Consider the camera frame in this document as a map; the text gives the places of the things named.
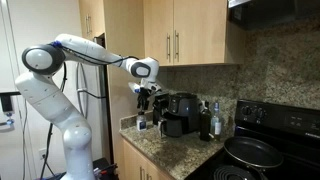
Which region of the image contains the tall light wood cabinet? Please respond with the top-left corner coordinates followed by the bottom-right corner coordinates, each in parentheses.
top-left (78, 0), bottom-right (146, 180)

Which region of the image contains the clear bottle with blue cap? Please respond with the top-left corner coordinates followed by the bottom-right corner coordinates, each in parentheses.
top-left (210, 101), bottom-right (223, 141)

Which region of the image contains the white wall outlet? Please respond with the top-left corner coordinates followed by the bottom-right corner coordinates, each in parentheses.
top-left (37, 147), bottom-right (48, 161)

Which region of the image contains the black cable on robot arm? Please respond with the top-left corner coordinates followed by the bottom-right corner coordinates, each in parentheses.
top-left (49, 40), bottom-right (140, 100)

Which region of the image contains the black stove knob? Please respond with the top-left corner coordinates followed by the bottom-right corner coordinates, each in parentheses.
top-left (254, 107), bottom-right (267, 121)
top-left (241, 105), bottom-right (253, 117)

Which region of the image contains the dark glass bottle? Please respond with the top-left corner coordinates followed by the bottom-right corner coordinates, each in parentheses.
top-left (199, 100), bottom-right (212, 142)

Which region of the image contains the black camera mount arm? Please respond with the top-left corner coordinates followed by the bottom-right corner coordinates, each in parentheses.
top-left (0, 91), bottom-right (22, 113)

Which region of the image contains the black frying pan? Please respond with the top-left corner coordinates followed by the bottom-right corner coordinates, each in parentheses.
top-left (223, 135), bottom-right (285, 180)

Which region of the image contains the black electric stove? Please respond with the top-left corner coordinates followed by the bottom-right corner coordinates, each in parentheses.
top-left (184, 98), bottom-right (320, 180)

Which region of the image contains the black range hood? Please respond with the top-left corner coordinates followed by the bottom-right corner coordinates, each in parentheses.
top-left (228, 0), bottom-right (320, 32)

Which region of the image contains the stainless steel refrigerator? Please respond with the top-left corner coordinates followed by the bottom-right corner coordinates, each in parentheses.
top-left (75, 33), bottom-right (112, 164)

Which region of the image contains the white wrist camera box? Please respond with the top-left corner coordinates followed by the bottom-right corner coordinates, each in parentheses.
top-left (128, 81), bottom-right (143, 95)

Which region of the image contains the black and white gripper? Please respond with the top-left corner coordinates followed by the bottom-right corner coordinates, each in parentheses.
top-left (136, 84), bottom-right (158, 112)

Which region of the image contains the small white jar black lid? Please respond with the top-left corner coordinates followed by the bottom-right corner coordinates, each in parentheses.
top-left (136, 110), bottom-right (148, 132)

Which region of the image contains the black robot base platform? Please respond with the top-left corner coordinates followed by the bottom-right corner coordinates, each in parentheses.
top-left (91, 157), bottom-right (119, 180)

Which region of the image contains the black air fryer food basket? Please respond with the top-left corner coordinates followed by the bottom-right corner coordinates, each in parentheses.
top-left (157, 113), bottom-right (185, 138)

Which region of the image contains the light wood lower cabinet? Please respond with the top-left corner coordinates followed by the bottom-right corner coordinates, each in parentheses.
top-left (121, 137), bottom-right (175, 180)

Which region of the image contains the black coil burner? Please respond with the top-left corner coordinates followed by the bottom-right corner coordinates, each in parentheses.
top-left (213, 165), bottom-right (258, 180)

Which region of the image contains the black countertop appliance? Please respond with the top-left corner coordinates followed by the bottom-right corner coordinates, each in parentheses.
top-left (152, 93), bottom-right (170, 126)

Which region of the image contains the light wood upper cabinet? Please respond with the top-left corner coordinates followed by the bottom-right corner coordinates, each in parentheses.
top-left (143, 0), bottom-right (247, 68)

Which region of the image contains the silver cabinet door handle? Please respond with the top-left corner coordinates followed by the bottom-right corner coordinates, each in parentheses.
top-left (173, 29), bottom-right (180, 63)
top-left (85, 13), bottom-right (92, 36)
top-left (166, 32), bottom-right (172, 62)

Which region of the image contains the silver refrigerator door handle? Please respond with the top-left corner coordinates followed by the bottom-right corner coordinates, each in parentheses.
top-left (75, 62), bottom-right (90, 118)

